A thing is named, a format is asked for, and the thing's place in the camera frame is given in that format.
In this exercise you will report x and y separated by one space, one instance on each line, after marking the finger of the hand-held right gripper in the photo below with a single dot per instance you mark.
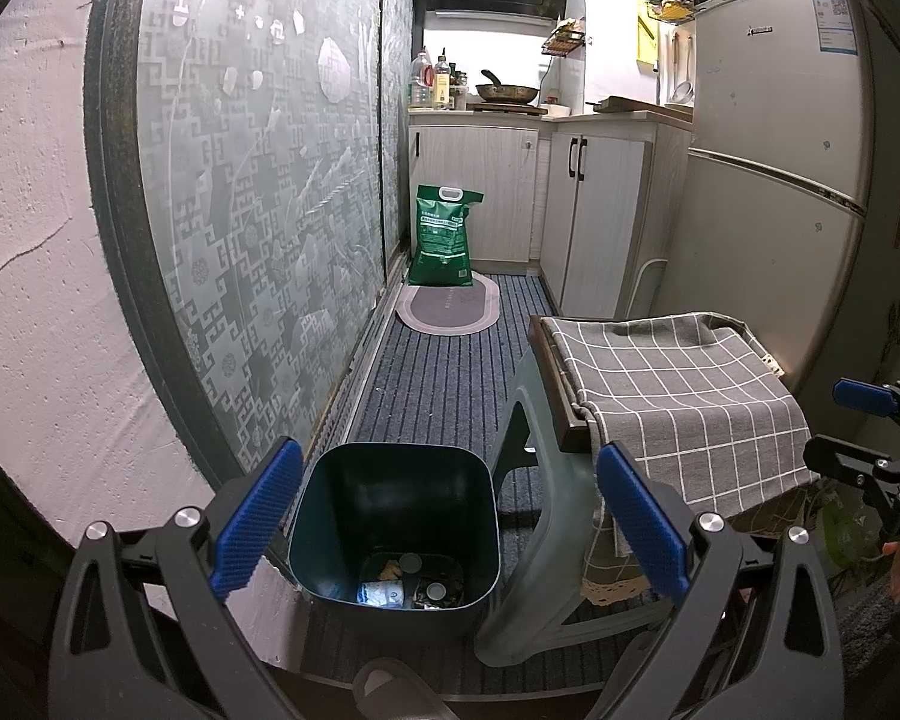
864 396
844 459

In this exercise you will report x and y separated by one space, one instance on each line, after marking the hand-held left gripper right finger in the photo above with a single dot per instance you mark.
641 521

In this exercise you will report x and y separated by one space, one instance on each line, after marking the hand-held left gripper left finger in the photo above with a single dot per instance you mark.
259 521

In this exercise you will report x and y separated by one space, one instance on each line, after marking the teal plastic waste bin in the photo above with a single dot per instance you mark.
390 495

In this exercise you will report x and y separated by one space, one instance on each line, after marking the blue plastic packet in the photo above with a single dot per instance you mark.
381 594

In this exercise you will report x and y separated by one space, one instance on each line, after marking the black snack wrapper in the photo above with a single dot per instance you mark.
420 598

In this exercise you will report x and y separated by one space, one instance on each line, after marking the green crumpled bag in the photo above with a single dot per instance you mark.
851 532

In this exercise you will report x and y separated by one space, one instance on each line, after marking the brown patterned cloth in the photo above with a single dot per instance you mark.
607 586

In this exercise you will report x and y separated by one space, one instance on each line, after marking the grey checked tablecloth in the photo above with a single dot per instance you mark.
682 405

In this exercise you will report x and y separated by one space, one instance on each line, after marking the grey plastic stool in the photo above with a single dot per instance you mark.
540 600

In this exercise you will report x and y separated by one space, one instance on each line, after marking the beige refrigerator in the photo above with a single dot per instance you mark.
757 240

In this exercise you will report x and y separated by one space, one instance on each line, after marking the grey striped floor runner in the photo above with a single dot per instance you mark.
435 390

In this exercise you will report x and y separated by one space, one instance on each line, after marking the grey slipper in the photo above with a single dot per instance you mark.
401 690

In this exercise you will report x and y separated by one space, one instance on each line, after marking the white kitchen cabinet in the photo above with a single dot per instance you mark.
607 240
495 187

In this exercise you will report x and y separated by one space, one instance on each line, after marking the oval grey pink mat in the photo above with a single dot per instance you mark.
450 307

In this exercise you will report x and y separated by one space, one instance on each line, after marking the frosted patterned sliding door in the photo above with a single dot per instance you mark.
397 127
255 202

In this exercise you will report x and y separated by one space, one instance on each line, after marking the green rice bag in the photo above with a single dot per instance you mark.
442 247

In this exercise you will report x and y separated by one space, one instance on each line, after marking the hanging metal ladle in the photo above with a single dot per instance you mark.
681 90

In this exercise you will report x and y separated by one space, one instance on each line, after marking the wooden cutting board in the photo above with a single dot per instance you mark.
637 105

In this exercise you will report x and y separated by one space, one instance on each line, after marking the yellow hanging sheet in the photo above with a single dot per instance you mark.
647 34

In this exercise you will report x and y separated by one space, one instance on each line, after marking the flat cooktop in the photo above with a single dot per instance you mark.
510 109

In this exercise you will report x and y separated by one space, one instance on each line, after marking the metal frying pan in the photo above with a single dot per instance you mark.
506 94

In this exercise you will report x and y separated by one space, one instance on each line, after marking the clear oil bottle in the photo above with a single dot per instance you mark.
420 86

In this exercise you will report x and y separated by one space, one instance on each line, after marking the small seasoning jar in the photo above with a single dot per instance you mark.
459 94

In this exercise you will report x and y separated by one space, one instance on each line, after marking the dark-capped sauce bottle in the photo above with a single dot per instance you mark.
442 86

